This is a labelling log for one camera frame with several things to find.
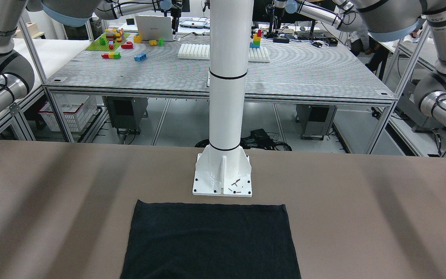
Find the aluminium slatted work table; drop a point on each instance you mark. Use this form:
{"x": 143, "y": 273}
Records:
{"x": 297, "y": 74}

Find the red green block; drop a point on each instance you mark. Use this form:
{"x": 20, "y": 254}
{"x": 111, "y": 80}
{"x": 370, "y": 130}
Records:
{"x": 111, "y": 55}

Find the white plastic basket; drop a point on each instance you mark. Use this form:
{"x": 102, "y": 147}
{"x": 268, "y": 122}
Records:
{"x": 77, "y": 111}

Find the green building block baseplate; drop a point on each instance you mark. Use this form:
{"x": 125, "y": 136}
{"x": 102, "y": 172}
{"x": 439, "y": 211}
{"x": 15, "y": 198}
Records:
{"x": 102, "y": 44}

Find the blue building block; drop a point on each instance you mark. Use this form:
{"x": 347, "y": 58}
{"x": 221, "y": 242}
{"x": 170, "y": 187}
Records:
{"x": 140, "y": 57}

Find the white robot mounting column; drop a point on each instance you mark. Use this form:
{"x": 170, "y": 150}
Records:
{"x": 223, "y": 168}

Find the white laptop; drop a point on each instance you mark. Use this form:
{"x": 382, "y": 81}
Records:
{"x": 154, "y": 27}

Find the stacked colourful block tower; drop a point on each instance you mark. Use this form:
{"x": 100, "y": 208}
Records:
{"x": 256, "y": 39}

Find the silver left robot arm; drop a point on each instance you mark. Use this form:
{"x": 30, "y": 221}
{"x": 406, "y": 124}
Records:
{"x": 387, "y": 20}

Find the black printed t-shirt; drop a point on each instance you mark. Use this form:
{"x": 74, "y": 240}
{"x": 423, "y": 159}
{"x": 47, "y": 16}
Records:
{"x": 210, "y": 241}

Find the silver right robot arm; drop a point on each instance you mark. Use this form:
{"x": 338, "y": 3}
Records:
{"x": 16, "y": 73}

